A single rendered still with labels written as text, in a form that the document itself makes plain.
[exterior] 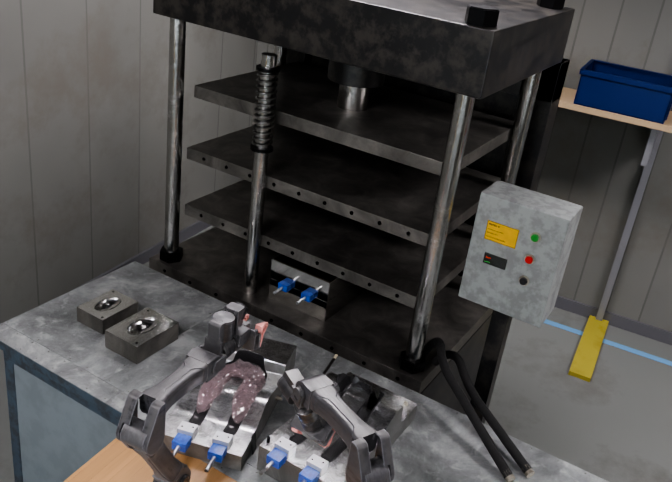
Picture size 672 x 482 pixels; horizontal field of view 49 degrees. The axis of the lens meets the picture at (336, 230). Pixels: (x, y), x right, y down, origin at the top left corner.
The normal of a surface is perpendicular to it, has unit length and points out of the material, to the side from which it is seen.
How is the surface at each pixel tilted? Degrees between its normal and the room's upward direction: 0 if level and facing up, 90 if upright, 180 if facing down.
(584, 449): 0
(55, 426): 90
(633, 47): 90
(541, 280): 90
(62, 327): 0
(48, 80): 90
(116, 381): 0
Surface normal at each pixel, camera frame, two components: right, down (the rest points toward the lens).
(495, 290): -0.52, 0.31
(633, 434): 0.12, -0.90
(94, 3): 0.89, 0.29
